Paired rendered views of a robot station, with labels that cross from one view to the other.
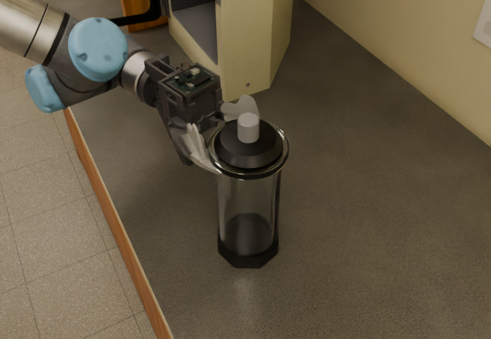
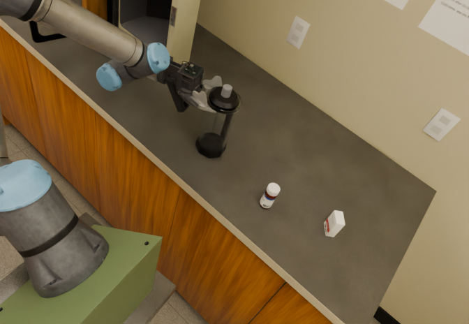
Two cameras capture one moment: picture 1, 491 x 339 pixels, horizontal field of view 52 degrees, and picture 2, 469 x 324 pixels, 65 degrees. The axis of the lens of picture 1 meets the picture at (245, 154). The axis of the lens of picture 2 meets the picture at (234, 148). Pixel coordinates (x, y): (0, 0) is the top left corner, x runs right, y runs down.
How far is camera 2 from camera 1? 56 cm
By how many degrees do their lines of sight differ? 26
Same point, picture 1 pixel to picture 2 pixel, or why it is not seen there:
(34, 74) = (109, 70)
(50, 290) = not seen: hidden behind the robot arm
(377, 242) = (264, 138)
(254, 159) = (232, 104)
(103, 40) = (162, 54)
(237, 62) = (176, 56)
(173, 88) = (185, 74)
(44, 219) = not seen: outside the picture
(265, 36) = (190, 41)
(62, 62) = (142, 65)
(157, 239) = (166, 151)
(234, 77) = not seen: hidden behind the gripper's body
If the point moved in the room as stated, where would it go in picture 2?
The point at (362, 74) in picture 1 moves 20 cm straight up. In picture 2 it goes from (230, 59) to (242, 18)
